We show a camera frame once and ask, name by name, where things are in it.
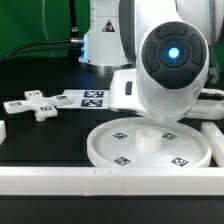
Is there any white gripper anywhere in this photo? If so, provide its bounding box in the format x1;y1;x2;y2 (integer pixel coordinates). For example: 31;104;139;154
186;89;224;120

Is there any white round table top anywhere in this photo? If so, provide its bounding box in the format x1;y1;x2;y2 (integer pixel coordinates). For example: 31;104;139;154
87;117;212;168

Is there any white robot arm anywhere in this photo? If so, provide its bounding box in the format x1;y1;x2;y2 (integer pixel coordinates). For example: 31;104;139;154
81;0;224;121

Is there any white right fence bar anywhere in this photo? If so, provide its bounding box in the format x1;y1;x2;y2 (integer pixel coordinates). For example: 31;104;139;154
201;122;224;168

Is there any white fence bar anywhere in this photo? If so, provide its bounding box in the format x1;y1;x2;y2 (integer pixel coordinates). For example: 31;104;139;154
0;167;224;196
0;120;6;145
201;122;224;168

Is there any white marker plate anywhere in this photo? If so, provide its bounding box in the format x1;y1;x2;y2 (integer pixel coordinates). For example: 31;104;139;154
64;90;109;109

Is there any white cross-shaped table base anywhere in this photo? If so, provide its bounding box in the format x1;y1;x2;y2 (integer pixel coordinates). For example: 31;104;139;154
3;90;73;121

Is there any white front fence bar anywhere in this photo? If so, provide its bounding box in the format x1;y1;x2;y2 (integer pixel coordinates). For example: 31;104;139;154
0;167;224;196

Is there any white left fence bar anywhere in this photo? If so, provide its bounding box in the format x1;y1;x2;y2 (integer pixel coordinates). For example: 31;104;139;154
0;120;6;145

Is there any black vertical cable connector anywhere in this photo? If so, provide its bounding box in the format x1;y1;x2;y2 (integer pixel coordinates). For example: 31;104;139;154
68;0;79;38

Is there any black cable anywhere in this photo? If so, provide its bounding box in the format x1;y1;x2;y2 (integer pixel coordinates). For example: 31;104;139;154
0;38;85;63

